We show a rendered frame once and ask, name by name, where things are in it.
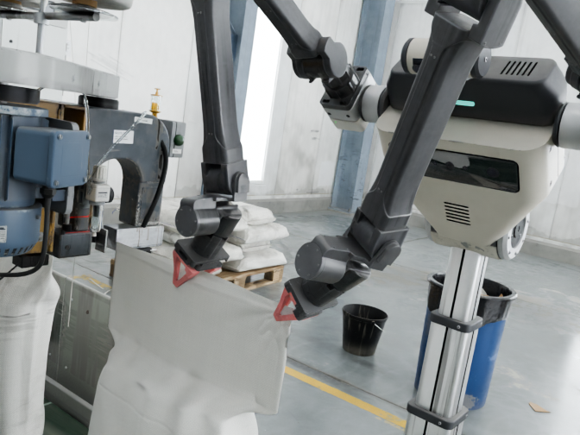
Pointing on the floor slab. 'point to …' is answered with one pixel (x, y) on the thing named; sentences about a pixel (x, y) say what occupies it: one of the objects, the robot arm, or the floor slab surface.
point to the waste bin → (482, 363)
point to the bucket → (362, 328)
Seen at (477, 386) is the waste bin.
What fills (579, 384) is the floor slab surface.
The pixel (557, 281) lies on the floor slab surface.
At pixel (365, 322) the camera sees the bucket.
